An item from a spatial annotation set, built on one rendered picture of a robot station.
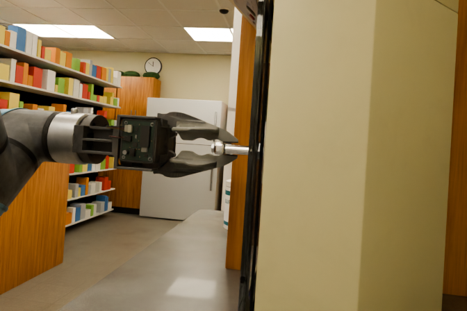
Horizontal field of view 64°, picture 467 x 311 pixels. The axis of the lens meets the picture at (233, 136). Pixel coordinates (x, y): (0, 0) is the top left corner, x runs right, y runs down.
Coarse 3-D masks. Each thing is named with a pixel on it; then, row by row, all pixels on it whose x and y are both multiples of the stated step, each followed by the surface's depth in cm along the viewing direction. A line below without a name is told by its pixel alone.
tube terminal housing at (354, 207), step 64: (320, 0) 41; (384, 0) 41; (448, 0) 50; (320, 64) 41; (384, 64) 41; (448, 64) 51; (320, 128) 41; (384, 128) 42; (448, 128) 51; (320, 192) 40; (384, 192) 42; (320, 256) 40; (384, 256) 42
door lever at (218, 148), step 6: (216, 144) 47; (222, 144) 47; (228, 144) 47; (234, 144) 54; (216, 150) 47; (222, 150) 47; (228, 150) 47; (234, 150) 47; (240, 150) 46; (246, 150) 46
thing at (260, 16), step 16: (256, 32) 43; (256, 48) 43; (256, 64) 43; (256, 80) 42; (256, 96) 42; (256, 112) 42; (256, 128) 42; (256, 176) 46; (256, 192) 47; (256, 256) 53; (240, 272) 42; (240, 288) 42; (240, 304) 42
